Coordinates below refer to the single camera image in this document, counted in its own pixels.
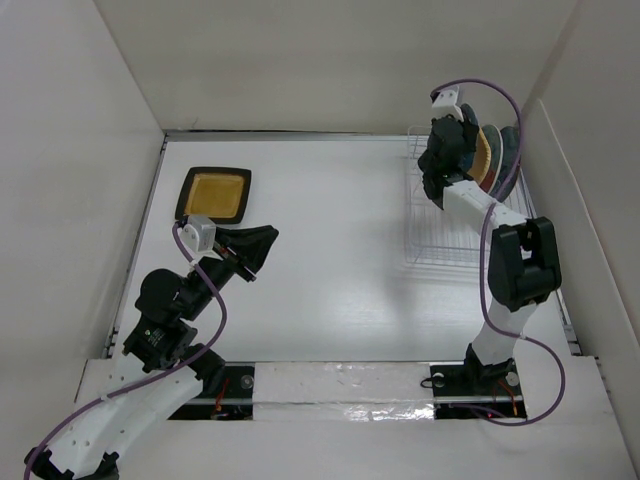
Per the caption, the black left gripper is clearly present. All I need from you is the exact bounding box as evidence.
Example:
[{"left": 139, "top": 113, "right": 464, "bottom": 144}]
[{"left": 183, "top": 224, "right": 279, "bottom": 319}]

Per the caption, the woven bamboo square tray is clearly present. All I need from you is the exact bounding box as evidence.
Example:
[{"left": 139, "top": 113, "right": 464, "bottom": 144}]
[{"left": 469, "top": 129, "right": 492, "bottom": 184}]

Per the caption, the red teal round plate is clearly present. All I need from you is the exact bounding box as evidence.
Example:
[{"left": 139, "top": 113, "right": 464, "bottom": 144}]
[{"left": 480, "top": 124, "right": 503, "bottom": 193}]

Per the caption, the teal round floral plate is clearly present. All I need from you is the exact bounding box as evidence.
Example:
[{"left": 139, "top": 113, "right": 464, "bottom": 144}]
[{"left": 491, "top": 126, "right": 520, "bottom": 202}]

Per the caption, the dark blue heart-shaped plate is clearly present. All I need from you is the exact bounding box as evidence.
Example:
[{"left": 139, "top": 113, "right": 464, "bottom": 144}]
[{"left": 459, "top": 103, "right": 479, "bottom": 173}]

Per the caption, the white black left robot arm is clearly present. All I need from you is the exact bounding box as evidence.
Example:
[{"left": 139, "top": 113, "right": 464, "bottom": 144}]
[{"left": 23, "top": 215, "right": 279, "bottom": 479}]

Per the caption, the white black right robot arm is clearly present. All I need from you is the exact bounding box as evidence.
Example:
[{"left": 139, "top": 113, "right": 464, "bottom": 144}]
[{"left": 418, "top": 114, "right": 562, "bottom": 396}]

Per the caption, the black yellow square plate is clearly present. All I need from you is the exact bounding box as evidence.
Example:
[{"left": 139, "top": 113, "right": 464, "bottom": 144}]
[{"left": 174, "top": 167, "right": 252, "bottom": 225}]

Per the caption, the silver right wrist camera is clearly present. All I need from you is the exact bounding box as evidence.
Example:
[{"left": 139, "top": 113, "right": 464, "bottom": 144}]
[{"left": 431, "top": 86, "right": 464, "bottom": 121}]

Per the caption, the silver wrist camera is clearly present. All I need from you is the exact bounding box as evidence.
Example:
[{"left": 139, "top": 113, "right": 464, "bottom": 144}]
[
  {"left": 431, "top": 86, "right": 464, "bottom": 121},
  {"left": 176, "top": 215, "right": 217, "bottom": 255}
]

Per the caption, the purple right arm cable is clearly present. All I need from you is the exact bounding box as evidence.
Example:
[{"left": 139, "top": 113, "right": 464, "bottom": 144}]
[{"left": 429, "top": 77, "right": 569, "bottom": 426}]

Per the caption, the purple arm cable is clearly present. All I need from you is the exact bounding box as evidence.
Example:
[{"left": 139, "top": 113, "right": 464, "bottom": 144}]
[
  {"left": 22, "top": 222, "right": 229, "bottom": 480},
  {"left": 429, "top": 77, "right": 569, "bottom": 426}
]

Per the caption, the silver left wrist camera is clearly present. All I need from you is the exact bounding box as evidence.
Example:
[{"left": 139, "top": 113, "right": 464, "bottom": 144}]
[{"left": 176, "top": 215, "right": 217, "bottom": 255}]

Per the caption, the white wire dish rack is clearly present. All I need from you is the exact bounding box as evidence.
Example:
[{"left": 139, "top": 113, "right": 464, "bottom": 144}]
[{"left": 402, "top": 124, "right": 531, "bottom": 266}]

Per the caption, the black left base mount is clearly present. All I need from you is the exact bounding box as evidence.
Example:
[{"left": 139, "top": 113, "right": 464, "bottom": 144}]
[{"left": 169, "top": 363, "right": 255, "bottom": 421}]

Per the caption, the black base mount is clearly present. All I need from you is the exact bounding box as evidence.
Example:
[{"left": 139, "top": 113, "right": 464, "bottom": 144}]
[
  {"left": 169, "top": 363, "right": 255, "bottom": 421},
  {"left": 421, "top": 362, "right": 527, "bottom": 420}
]

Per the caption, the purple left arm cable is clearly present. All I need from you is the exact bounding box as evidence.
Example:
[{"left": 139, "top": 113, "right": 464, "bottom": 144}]
[{"left": 22, "top": 222, "right": 229, "bottom": 480}]

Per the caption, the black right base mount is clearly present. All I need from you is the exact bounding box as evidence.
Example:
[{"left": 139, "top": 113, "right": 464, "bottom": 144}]
[{"left": 421, "top": 362, "right": 527, "bottom": 420}]

